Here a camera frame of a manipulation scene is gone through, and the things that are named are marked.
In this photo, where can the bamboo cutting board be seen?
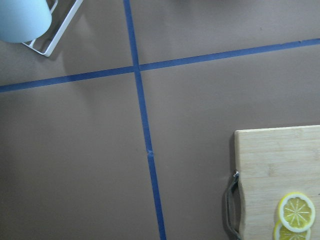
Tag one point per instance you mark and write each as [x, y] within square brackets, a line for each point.
[273, 162]

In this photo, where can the lower lemon slice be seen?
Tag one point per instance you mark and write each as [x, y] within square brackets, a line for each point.
[282, 233]

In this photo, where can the lemon slice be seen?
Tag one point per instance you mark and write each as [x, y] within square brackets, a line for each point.
[282, 233]
[296, 212]

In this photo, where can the upper lemon slice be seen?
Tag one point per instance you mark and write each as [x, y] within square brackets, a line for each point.
[296, 212]

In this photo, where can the light blue cup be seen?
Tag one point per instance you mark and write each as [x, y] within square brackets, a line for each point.
[23, 20]

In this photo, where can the white wire cup rack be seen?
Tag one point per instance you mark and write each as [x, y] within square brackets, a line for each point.
[62, 12]

